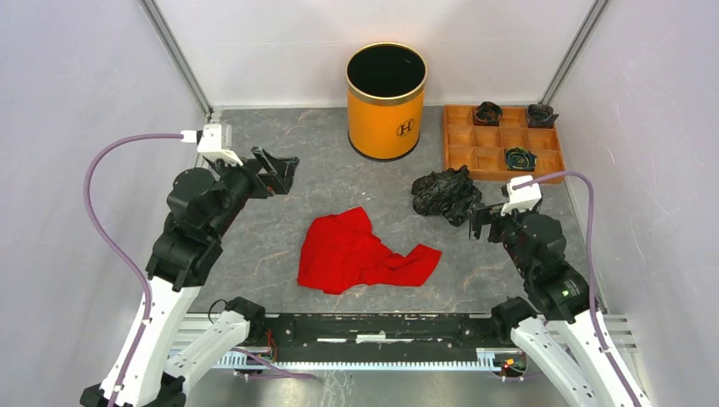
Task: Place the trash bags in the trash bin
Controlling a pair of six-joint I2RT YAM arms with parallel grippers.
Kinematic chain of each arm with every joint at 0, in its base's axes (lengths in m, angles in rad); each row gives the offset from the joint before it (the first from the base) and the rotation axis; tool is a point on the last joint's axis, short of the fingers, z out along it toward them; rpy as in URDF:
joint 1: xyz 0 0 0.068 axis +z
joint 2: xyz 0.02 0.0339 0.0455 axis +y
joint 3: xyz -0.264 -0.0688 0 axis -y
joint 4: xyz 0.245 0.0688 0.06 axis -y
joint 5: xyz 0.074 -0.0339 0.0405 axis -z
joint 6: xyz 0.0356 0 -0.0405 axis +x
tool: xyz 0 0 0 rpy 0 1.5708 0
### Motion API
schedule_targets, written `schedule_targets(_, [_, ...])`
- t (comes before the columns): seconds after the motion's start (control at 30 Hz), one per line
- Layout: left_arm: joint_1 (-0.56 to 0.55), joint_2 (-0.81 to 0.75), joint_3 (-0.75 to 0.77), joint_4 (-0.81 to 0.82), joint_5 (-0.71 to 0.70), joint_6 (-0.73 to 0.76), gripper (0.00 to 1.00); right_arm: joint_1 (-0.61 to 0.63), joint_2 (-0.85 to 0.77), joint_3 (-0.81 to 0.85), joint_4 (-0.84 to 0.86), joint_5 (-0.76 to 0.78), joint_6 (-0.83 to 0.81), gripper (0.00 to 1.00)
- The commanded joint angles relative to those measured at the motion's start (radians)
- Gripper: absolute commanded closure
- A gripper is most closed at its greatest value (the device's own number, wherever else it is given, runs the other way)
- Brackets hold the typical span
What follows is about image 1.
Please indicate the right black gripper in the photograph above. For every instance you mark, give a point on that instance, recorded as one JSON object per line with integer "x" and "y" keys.
{"x": 479, "y": 214}

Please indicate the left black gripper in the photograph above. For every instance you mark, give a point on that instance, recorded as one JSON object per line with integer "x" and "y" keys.
{"x": 269, "y": 184}

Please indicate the black trash bag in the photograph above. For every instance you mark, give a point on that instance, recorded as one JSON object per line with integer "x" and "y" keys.
{"x": 450, "y": 193}

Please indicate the orange trash bin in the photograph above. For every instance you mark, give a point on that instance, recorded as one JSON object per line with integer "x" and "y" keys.
{"x": 385, "y": 98}

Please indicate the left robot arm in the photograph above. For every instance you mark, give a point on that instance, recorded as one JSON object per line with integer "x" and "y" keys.
{"x": 203, "y": 204}

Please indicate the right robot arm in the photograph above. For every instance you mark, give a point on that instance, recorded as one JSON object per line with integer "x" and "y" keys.
{"x": 559, "y": 325}

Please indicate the orange compartment tray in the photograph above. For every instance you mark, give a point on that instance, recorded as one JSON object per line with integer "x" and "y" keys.
{"x": 482, "y": 148}

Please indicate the rolled bag front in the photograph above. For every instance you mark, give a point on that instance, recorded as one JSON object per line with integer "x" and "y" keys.
{"x": 519, "y": 159}

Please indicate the rolled bag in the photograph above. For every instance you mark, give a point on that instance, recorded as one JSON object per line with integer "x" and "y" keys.
{"x": 487, "y": 114}
{"x": 540, "y": 116}
{"x": 519, "y": 159}

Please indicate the red cloth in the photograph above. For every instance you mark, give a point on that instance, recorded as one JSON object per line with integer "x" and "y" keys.
{"x": 341, "y": 251}

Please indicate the rolled bag back left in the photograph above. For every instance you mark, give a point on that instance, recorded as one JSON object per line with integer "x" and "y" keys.
{"x": 487, "y": 114}

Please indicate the rolled bag back right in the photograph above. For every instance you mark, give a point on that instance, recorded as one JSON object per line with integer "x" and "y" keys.
{"x": 540, "y": 116}

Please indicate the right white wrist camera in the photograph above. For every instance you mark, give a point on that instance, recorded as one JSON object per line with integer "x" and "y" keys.
{"x": 521, "y": 199}

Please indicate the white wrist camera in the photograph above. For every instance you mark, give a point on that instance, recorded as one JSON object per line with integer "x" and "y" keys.
{"x": 214, "y": 143}
{"x": 521, "y": 199}

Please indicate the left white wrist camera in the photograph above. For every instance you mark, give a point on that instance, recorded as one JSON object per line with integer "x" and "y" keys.
{"x": 214, "y": 143}

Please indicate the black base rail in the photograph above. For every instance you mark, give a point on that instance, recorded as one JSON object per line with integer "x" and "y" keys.
{"x": 379, "y": 341}

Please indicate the left aluminium corner post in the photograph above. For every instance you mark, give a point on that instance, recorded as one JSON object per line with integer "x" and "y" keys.
{"x": 178, "y": 58}

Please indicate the aluminium corner post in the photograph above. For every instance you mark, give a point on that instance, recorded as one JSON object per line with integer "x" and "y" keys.
{"x": 178, "y": 58}
{"x": 577, "y": 44}

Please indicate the right aluminium corner post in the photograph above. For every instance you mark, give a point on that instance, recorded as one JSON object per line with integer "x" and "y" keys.
{"x": 577, "y": 44}

